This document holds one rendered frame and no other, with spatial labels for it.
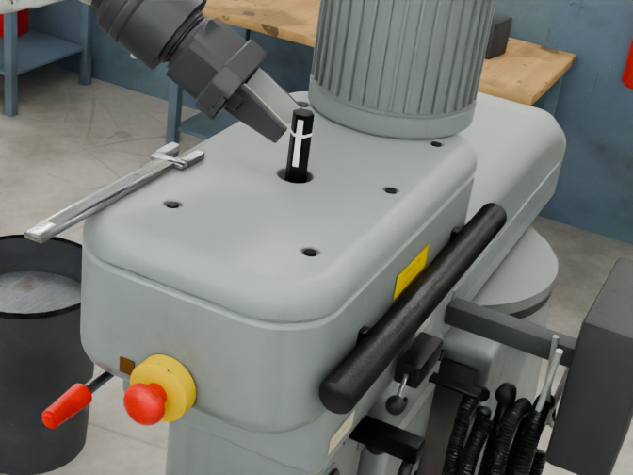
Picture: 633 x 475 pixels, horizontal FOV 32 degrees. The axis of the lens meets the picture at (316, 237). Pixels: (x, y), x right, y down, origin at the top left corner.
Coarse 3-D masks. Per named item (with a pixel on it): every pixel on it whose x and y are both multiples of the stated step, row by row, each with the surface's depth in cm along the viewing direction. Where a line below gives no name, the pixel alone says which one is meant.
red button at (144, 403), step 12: (144, 384) 95; (156, 384) 97; (132, 396) 95; (144, 396) 94; (156, 396) 95; (132, 408) 95; (144, 408) 95; (156, 408) 95; (144, 420) 95; (156, 420) 95
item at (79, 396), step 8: (96, 376) 108; (104, 376) 108; (112, 376) 109; (80, 384) 105; (88, 384) 106; (96, 384) 107; (104, 384) 108; (72, 392) 104; (80, 392) 104; (88, 392) 105; (64, 400) 103; (72, 400) 103; (80, 400) 104; (88, 400) 105; (48, 408) 102; (56, 408) 102; (64, 408) 102; (72, 408) 103; (80, 408) 104; (48, 416) 101; (56, 416) 101; (64, 416) 102; (72, 416) 104; (48, 424) 102; (56, 424) 102
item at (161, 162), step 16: (176, 144) 112; (160, 160) 108; (176, 160) 109; (192, 160) 110; (128, 176) 104; (144, 176) 105; (96, 192) 101; (112, 192) 101; (128, 192) 102; (80, 208) 97; (96, 208) 98; (48, 224) 94; (64, 224) 95
